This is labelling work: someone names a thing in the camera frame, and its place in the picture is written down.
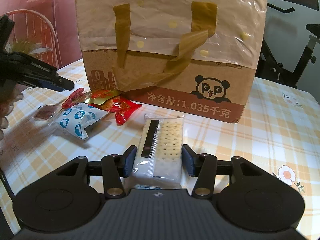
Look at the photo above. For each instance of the clear packet dark red snack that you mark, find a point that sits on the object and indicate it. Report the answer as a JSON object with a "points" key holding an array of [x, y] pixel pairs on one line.
{"points": [[47, 112]]}

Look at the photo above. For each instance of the white blue rabbit candy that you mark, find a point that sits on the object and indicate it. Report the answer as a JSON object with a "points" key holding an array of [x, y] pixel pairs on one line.
{"points": [[76, 119]]}

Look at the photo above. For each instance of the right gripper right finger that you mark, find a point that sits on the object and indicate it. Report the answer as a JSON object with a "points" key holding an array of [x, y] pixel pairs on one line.
{"points": [[204, 167]]}

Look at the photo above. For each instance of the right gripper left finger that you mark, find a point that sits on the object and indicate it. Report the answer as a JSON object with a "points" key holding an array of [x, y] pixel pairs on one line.
{"points": [[114, 167]]}

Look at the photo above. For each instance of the black exercise bike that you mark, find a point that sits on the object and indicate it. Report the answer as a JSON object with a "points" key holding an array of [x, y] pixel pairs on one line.
{"points": [[290, 51]]}

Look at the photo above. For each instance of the cardboard box with plastic liner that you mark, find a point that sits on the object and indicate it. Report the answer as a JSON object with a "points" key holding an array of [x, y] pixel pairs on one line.
{"points": [[192, 56]]}

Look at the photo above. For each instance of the checkered floral tablecloth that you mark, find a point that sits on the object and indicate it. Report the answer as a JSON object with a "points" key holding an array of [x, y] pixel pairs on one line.
{"points": [[278, 131]]}

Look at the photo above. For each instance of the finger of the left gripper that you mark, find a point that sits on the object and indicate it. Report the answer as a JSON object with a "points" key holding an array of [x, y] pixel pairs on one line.
{"points": [[64, 84], [42, 84]]}

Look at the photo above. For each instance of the gold red snack packet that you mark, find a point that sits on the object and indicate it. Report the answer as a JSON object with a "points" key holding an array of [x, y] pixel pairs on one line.
{"points": [[99, 97]]}

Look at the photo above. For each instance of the person's left hand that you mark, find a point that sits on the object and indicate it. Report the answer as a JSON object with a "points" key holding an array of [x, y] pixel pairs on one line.
{"points": [[9, 96]]}

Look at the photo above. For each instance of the clear cracker packet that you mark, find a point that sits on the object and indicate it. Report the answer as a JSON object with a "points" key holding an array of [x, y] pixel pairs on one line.
{"points": [[158, 161]]}

